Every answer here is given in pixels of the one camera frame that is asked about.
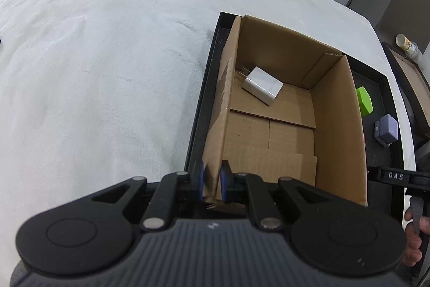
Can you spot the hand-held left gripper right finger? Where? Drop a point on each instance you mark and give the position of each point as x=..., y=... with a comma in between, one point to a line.
x=224, y=183

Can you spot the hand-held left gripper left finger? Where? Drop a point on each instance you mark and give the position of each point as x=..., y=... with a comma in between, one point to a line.
x=201, y=180

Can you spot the lavender toy block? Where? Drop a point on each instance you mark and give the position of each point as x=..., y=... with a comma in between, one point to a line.
x=386, y=130

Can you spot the black rectangular tray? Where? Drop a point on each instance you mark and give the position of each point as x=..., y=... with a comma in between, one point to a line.
x=383, y=105

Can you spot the cardboard box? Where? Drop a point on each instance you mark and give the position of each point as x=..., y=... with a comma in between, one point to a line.
x=285, y=139

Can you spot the person's right hand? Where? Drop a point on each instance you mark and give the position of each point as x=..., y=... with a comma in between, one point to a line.
x=412, y=250

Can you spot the green hexagonal cup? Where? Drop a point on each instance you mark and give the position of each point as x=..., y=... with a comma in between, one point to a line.
x=365, y=102

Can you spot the black-rimmed brown tray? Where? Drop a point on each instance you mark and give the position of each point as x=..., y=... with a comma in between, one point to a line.
x=411, y=85

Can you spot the white charger plug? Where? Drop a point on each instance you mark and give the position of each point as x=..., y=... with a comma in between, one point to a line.
x=262, y=85

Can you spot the printed paper cup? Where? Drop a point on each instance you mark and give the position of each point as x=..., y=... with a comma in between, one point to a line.
x=408, y=46

